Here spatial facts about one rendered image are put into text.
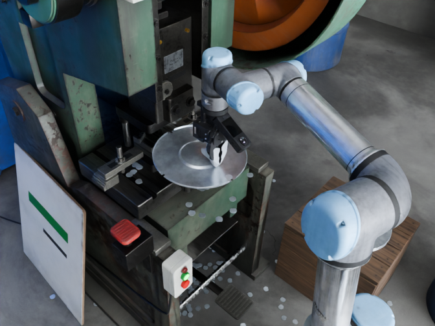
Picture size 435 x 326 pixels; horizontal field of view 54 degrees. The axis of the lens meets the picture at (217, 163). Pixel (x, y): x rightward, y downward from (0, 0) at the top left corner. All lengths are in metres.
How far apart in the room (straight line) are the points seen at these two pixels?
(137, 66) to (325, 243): 0.59
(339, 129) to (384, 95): 2.40
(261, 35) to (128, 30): 0.53
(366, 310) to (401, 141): 1.88
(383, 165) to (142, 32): 0.60
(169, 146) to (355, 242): 0.72
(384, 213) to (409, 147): 2.07
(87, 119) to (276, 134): 1.54
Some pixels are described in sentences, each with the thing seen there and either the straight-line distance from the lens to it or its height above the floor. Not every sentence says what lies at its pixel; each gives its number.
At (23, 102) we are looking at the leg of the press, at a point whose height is 0.86.
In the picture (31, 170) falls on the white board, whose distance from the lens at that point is 1.73.
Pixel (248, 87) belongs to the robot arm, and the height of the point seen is 1.13.
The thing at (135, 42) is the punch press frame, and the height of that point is 1.19.
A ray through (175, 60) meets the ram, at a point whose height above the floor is 1.07.
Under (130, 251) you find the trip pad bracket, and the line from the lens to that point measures 1.17.
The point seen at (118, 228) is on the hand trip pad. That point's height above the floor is 0.76.
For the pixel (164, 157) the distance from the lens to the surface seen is 1.29.
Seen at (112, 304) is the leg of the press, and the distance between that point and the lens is 1.88.
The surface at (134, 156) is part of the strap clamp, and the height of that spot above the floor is 0.75.
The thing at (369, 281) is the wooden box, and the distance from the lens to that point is 1.66.
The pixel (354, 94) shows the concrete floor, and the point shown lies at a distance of 3.26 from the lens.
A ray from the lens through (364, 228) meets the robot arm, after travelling 0.79.
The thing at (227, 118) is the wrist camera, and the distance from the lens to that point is 1.14.
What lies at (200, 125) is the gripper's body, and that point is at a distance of 1.17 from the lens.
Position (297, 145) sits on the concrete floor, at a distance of 2.66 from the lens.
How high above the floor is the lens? 1.63
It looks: 42 degrees down
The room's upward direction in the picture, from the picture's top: 3 degrees clockwise
